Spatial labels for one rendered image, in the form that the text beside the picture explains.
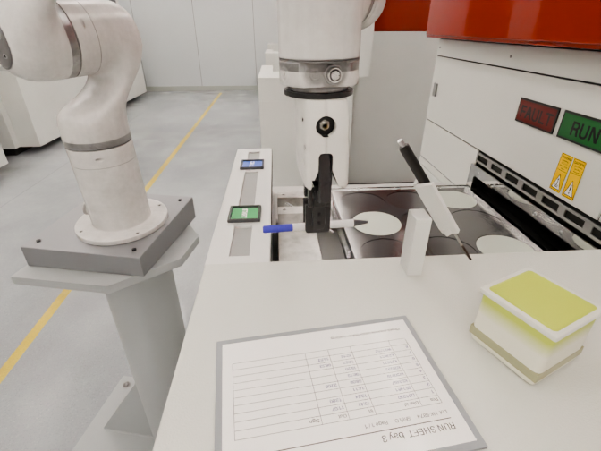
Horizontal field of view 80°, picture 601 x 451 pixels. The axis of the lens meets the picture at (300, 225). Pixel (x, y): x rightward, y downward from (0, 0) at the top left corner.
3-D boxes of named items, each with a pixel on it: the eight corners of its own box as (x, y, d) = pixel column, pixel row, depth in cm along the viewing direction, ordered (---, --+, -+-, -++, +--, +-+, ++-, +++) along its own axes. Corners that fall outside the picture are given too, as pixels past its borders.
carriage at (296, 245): (309, 210, 90) (309, 199, 88) (330, 312, 58) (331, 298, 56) (277, 211, 89) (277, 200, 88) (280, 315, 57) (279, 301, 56)
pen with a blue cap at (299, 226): (366, 216, 48) (262, 224, 47) (368, 220, 48) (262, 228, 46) (366, 223, 49) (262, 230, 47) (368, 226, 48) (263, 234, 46)
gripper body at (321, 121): (366, 85, 35) (358, 192, 40) (342, 72, 43) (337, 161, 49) (288, 88, 34) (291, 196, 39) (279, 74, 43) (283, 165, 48)
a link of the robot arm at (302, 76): (371, 61, 34) (368, 94, 35) (348, 54, 42) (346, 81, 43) (283, 63, 33) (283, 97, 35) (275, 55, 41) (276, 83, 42)
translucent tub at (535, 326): (510, 313, 41) (528, 265, 38) (579, 361, 35) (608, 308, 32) (464, 336, 38) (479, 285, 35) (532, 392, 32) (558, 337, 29)
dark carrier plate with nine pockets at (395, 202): (467, 189, 90) (467, 187, 90) (562, 270, 60) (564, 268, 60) (331, 193, 88) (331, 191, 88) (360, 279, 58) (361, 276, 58)
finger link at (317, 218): (335, 191, 41) (334, 242, 45) (330, 182, 44) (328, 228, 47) (308, 193, 41) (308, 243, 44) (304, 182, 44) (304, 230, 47)
